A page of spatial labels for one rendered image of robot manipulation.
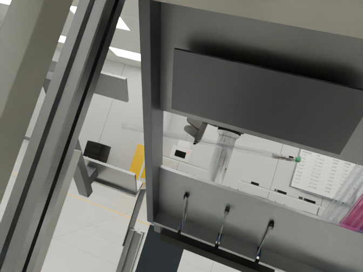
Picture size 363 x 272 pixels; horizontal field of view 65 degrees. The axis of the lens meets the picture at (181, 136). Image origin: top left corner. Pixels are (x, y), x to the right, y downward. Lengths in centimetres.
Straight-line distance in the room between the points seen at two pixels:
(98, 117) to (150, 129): 800
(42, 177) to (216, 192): 45
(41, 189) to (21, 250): 7
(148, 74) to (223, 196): 36
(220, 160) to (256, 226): 62
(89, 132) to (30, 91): 839
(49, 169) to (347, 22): 33
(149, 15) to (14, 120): 29
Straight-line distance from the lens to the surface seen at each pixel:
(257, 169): 746
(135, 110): 817
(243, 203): 72
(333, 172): 774
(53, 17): 27
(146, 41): 49
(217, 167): 135
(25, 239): 40
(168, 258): 139
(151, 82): 53
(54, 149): 38
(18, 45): 26
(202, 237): 84
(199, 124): 79
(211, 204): 76
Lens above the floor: 88
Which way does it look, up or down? 4 degrees up
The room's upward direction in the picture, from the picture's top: 17 degrees clockwise
